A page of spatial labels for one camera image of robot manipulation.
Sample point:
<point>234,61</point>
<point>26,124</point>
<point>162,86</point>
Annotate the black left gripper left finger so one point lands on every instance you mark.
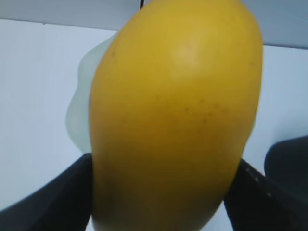
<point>64,204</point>

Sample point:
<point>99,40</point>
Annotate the translucent green wavy plate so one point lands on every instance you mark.
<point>77,115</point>

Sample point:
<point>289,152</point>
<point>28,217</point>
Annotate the yellow mango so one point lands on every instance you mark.
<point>172,105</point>

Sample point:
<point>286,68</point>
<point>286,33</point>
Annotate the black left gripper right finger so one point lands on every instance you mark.
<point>276,200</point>

